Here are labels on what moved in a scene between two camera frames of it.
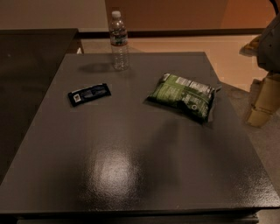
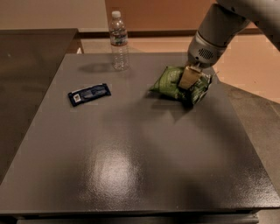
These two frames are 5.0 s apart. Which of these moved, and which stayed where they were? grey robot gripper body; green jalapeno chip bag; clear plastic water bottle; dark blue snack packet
Moved: green jalapeno chip bag; grey robot gripper body
Stayed: dark blue snack packet; clear plastic water bottle
